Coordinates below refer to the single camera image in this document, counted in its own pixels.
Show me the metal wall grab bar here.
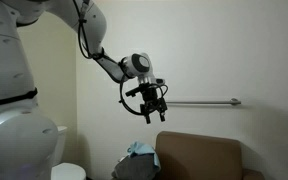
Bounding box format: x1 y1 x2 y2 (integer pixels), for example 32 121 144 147
165 97 243 107

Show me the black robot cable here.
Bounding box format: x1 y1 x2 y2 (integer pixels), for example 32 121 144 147
71 0 170 117

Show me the light blue towel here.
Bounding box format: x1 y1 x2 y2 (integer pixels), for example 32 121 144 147
126 140 162 171

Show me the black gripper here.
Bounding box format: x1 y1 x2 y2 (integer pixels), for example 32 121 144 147
139 83 169 125

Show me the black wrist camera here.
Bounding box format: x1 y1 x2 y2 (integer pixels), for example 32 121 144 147
125 86 143 98

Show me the grey towel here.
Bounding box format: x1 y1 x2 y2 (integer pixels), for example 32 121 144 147
111 154 161 180

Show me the brown leather armchair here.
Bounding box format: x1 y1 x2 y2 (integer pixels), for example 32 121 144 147
154 130 266 180

